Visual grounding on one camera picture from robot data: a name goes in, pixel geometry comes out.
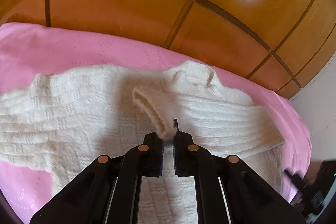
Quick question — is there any white knitted sweater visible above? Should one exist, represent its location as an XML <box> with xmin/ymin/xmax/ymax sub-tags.
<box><xmin>1</xmin><ymin>61</ymin><xmax>285</xmax><ymax>223</ymax></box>

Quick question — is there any wooden wardrobe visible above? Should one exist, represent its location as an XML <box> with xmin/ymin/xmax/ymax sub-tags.
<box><xmin>1</xmin><ymin>0</ymin><xmax>335</xmax><ymax>98</ymax></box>

